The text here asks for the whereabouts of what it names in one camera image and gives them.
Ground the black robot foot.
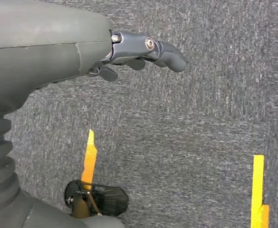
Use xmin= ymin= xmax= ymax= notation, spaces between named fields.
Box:
xmin=64 ymin=180 xmax=129 ymax=219

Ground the yellow floor tape marking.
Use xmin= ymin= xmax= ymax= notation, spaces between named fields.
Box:
xmin=81 ymin=129 xmax=270 ymax=228

